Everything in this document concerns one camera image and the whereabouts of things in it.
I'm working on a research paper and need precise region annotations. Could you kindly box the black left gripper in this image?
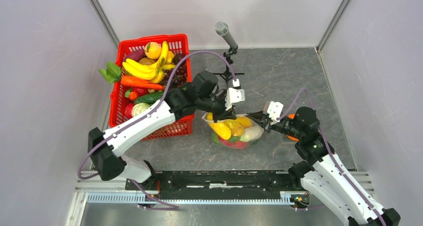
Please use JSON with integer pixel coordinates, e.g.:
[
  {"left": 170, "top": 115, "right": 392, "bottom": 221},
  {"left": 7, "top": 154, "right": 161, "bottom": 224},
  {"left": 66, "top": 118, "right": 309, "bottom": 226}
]
[{"left": 197, "top": 89, "right": 236, "bottom": 123}]

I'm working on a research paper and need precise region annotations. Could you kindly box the clear dotted zip bag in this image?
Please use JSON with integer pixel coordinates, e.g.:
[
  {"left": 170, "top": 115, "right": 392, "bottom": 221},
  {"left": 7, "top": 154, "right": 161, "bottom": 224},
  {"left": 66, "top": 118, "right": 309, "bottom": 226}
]
[{"left": 202, "top": 113, "right": 264, "bottom": 149}]

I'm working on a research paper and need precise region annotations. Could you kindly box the yellow squash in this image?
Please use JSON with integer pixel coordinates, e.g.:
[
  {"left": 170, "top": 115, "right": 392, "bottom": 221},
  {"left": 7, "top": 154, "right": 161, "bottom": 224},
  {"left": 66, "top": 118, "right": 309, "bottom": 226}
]
[{"left": 209, "top": 122, "right": 232, "bottom": 140}]

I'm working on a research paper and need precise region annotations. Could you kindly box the yellow banana bunch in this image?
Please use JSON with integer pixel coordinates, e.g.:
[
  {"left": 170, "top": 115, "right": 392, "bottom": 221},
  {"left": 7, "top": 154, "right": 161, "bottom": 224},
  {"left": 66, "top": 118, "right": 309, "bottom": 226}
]
[
  {"left": 224, "top": 119, "right": 244, "bottom": 137},
  {"left": 122, "top": 41, "right": 174, "bottom": 83}
]

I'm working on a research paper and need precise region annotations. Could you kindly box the red toy apple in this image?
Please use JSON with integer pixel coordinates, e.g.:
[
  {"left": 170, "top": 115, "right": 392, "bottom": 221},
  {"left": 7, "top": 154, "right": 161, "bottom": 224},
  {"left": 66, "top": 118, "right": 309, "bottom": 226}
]
[{"left": 218, "top": 137, "right": 249, "bottom": 149}]

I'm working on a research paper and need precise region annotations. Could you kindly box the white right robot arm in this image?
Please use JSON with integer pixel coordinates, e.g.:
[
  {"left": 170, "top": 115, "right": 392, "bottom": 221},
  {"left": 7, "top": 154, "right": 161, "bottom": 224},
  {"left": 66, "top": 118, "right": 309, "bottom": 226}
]
[{"left": 247, "top": 107, "right": 401, "bottom": 226}]

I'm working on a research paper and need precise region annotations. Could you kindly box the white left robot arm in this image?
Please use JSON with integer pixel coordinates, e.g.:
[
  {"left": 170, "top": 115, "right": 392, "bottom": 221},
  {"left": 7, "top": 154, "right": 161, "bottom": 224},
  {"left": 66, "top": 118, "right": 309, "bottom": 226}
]
[{"left": 88, "top": 71, "right": 245, "bottom": 190}]

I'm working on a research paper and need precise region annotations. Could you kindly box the orange tape roll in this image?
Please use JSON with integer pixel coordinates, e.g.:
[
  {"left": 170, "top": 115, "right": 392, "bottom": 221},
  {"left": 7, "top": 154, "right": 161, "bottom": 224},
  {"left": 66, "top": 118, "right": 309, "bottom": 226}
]
[{"left": 286, "top": 114, "right": 299, "bottom": 142}]

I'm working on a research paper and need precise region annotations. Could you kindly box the dark grape bunch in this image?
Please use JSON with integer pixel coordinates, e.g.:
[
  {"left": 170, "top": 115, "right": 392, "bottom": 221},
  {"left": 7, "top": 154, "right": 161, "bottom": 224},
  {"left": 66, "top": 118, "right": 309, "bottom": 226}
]
[{"left": 161, "top": 53, "right": 188, "bottom": 86}]

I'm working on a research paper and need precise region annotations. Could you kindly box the green cucumber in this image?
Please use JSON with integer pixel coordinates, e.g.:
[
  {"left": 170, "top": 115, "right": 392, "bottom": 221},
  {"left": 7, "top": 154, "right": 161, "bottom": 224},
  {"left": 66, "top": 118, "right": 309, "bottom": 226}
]
[{"left": 134, "top": 91, "right": 164, "bottom": 105}]

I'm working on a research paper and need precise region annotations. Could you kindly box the red plastic basket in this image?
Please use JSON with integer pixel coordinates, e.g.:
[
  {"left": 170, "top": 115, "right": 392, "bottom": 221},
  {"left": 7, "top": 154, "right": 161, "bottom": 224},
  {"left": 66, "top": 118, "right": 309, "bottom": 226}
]
[{"left": 109, "top": 33, "right": 195, "bottom": 141}]

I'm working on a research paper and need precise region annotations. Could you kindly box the silver microphone on stand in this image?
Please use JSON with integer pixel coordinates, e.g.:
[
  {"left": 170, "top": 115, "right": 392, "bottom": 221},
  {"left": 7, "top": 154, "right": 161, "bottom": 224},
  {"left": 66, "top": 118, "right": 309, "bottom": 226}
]
[{"left": 211, "top": 21, "right": 246, "bottom": 86}]

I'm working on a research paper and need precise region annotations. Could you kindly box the pale green cabbage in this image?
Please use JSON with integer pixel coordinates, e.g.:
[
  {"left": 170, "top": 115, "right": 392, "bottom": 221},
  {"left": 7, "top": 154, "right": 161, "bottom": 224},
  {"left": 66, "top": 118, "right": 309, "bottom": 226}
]
[{"left": 131, "top": 103, "right": 151, "bottom": 117}]

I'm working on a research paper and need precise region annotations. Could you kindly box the yellow peach with leaf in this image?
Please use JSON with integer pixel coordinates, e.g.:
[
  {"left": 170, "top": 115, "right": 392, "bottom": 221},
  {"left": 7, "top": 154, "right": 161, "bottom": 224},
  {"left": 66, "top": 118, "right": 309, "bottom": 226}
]
[{"left": 144, "top": 41, "right": 162, "bottom": 60}]

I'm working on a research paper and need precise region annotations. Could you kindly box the orange toy carrot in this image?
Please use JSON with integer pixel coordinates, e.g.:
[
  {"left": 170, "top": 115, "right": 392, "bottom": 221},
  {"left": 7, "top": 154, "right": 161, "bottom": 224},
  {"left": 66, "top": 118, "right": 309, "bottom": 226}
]
[{"left": 120, "top": 75, "right": 164, "bottom": 90}]

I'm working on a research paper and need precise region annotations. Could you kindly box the purple sweet potato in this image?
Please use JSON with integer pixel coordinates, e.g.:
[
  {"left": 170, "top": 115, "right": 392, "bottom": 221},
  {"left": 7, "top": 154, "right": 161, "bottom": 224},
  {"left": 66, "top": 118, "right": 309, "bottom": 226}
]
[{"left": 124, "top": 48, "right": 145, "bottom": 62}]

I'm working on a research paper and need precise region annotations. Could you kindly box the green lettuce leaf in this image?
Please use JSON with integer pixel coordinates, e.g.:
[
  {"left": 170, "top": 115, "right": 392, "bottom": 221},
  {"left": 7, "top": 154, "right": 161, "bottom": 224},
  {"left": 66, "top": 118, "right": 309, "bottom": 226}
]
[{"left": 98, "top": 62, "right": 123, "bottom": 84}]

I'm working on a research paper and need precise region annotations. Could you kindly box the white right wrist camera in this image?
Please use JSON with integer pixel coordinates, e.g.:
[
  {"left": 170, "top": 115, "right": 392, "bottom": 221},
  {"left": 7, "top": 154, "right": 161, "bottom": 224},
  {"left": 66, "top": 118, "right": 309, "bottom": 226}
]
[{"left": 263, "top": 101, "right": 284, "bottom": 125}]

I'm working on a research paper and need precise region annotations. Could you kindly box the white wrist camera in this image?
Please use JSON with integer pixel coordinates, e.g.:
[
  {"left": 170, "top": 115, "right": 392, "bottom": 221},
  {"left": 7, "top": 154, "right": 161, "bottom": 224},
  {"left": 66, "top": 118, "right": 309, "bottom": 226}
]
[
  {"left": 225, "top": 79, "right": 245, "bottom": 111},
  {"left": 263, "top": 101, "right": 284, "bottom": 125}
]

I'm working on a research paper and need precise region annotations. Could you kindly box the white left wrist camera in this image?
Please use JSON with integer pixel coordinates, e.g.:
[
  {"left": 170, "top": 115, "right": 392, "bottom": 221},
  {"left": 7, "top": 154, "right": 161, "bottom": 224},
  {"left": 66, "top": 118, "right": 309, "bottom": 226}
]
[{"left": 225, "top": 79, "right": 245, "bottom": 111}]

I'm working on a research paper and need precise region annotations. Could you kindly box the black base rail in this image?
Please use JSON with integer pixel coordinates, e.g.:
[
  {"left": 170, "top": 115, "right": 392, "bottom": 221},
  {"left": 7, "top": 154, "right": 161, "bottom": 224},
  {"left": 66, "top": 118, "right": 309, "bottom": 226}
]
[{"left": 141, "top": 170, "right": 310, "bottom": 200}]

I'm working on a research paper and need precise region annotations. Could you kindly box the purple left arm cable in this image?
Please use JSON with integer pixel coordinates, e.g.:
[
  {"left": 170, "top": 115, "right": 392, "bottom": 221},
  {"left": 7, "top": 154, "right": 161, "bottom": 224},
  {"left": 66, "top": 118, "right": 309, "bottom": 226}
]
[{"left": 77, "top": 50, "right": 238, "bottom": 210}]

